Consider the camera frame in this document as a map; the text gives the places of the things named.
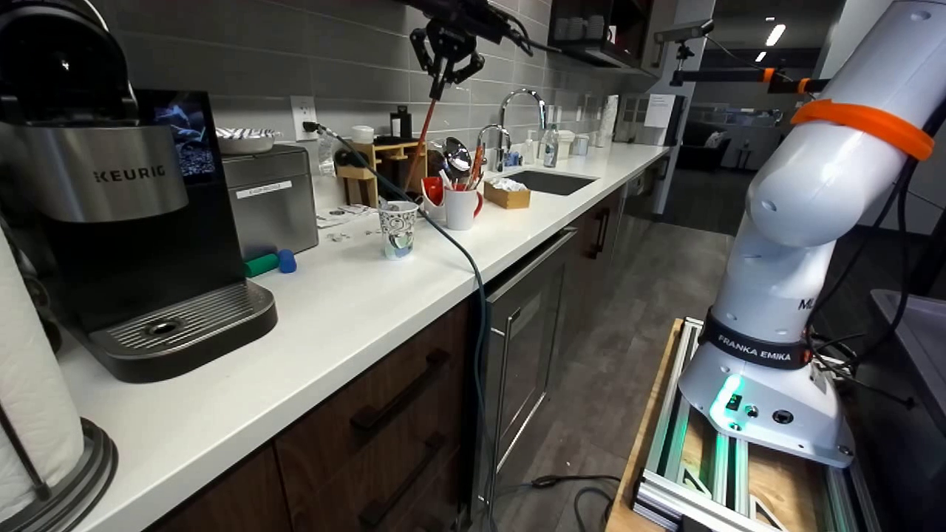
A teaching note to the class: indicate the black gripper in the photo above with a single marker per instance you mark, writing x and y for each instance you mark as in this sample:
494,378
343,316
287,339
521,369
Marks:
469,19

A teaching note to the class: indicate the long orange stick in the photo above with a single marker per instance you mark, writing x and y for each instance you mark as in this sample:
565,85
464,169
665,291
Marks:
427,128

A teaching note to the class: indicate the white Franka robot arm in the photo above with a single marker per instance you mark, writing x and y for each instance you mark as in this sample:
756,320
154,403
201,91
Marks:
787,255

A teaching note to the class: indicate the clear glass cup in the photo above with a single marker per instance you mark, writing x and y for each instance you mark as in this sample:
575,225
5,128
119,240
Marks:
396,231

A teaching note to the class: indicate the green and blue small object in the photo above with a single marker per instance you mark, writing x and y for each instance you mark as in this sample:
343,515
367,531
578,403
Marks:
271,262

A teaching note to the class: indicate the dark bottle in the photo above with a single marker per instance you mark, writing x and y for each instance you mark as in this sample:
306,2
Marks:
401,122

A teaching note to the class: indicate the chrome faucet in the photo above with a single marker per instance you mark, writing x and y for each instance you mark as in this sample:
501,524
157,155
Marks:
513,122

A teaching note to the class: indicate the silver metal utensils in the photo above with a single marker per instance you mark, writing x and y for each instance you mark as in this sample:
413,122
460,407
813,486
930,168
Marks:
457,168

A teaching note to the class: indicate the wooden utensil holder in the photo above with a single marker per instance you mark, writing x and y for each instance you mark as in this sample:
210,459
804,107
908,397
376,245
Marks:
383,168

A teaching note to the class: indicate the red spoon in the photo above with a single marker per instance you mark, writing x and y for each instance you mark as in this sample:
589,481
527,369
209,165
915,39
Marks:
433,192

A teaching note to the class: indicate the small bottles by sink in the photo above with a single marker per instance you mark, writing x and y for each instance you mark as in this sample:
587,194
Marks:
550,150

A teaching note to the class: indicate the small wooden box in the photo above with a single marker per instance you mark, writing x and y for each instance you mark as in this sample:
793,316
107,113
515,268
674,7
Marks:
506,196

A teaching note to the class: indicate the dark countertop sink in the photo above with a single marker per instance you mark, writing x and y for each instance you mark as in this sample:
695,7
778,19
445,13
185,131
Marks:
550,183

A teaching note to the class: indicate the silver metal box appliance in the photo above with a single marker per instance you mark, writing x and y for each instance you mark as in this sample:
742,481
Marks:
271,202

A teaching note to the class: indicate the brown cabinet under sink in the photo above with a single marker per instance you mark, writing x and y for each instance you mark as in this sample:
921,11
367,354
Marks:
595,255

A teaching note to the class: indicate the stainless steel dishwasher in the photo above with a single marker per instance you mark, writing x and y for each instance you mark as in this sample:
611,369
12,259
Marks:
527,344

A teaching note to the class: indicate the black bar with orange clamps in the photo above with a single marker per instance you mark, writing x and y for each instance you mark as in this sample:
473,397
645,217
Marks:
759,79

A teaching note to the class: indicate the ceiling light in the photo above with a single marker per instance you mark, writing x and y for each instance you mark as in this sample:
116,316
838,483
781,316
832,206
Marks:
776,35

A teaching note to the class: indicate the black silver Keurig coffee machine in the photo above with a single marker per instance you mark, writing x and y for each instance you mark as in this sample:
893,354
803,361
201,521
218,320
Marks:
119,225

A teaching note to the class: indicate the brown wooden cabinet drawers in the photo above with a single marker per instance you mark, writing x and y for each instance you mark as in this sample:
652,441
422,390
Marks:
334,434

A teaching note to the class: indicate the white paper towel roll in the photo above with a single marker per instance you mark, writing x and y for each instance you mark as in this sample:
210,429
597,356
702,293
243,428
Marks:
31,387

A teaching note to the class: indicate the black paper towel holder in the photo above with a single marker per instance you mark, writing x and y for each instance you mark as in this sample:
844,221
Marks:
85,477

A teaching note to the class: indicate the white wall outlet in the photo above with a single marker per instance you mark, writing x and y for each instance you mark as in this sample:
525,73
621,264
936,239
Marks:
303,118

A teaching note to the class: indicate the wooden board beside frame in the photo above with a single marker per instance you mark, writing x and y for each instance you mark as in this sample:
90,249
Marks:
645,434

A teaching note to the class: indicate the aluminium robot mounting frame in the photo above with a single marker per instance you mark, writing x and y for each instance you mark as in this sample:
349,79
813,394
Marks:
741,474

